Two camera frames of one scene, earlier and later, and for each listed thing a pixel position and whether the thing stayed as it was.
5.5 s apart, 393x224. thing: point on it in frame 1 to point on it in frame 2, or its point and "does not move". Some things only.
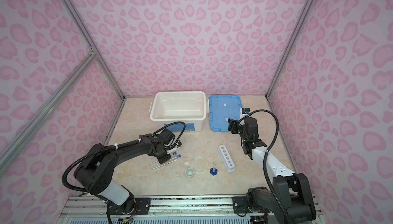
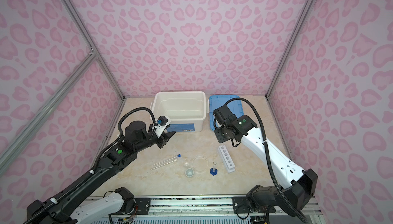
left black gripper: [164, 160] to [163, 140]
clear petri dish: [199, 164] does not move
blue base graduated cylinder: [213, 171] does not move
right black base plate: [240, 205] does not move
